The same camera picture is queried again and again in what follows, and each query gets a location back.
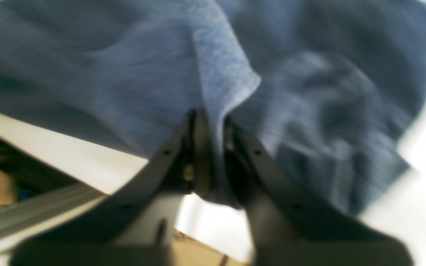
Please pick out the aluminium table frame rail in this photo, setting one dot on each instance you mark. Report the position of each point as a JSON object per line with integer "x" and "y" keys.
{"x": 61, "y": 154}

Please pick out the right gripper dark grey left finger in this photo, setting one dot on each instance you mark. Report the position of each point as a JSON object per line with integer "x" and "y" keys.
{"x": 135, "y": 225}

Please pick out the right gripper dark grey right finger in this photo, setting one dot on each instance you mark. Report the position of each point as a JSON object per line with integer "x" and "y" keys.
{"x": 289, "y": 225}

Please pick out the dark blue T-shirt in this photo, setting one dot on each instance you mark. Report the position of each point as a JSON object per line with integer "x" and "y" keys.
{"x": 328, "y": 86}

